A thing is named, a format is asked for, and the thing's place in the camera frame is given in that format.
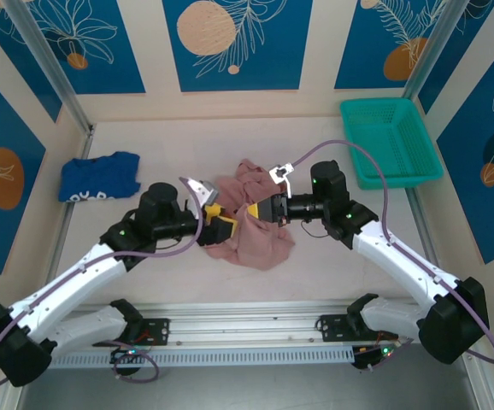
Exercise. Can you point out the pink t-shirt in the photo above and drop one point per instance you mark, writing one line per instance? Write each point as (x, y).
(260, 247)

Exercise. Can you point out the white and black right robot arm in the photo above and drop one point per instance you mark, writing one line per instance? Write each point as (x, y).
(401, 260)

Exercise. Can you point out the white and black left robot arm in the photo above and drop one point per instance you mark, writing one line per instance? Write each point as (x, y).
(59, 290)

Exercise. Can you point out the folded blue t-shirt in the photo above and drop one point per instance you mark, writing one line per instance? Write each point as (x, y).
(97, 175)

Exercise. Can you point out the teal plastic basket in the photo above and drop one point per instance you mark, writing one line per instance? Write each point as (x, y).
(384, 141)

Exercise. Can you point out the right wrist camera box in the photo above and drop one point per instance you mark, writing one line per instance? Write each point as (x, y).
(282, 173)

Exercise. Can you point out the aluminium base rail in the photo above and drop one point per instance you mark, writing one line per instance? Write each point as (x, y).
(247, 329)

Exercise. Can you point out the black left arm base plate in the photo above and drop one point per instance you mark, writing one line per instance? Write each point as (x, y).
(157, 331)

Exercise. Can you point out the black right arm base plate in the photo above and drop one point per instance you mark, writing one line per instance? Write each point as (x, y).
(332, 329)

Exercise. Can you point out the aluminium corner post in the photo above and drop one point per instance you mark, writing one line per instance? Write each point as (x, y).
(433, 51)
(66, 87)

